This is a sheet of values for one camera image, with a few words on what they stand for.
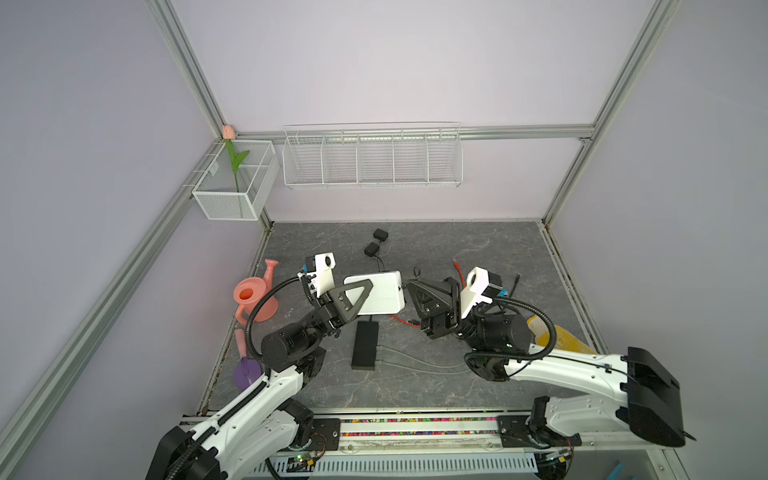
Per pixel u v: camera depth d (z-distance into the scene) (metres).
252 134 0.92
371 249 1.12
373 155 0.98
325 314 0.50
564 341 0.89
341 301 0.51
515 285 1.02
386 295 0.50
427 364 0.85
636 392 0.41
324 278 0.55
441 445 0.74
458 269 1.07
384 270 1.05
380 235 1.16
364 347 0.87
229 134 0.89
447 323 0.48
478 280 0.44
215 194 0.77
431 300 0.48
